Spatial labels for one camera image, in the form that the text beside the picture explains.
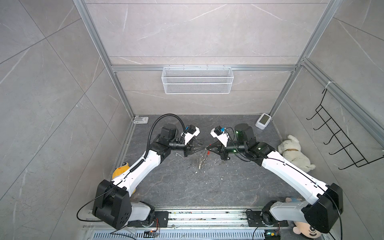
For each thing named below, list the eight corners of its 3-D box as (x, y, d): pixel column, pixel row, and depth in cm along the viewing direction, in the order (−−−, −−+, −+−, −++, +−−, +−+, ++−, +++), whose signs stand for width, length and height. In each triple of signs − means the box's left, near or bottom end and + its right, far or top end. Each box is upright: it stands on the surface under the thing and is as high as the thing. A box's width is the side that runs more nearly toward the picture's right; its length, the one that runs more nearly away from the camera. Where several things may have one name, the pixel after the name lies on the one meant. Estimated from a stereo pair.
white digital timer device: (253, 125, 114) (254, 122, 112) (261, 114, 122) (263, 112, 119) (263, 130, 111) (264, 127, 108) (271, 119, 118) (273, 116, 116)
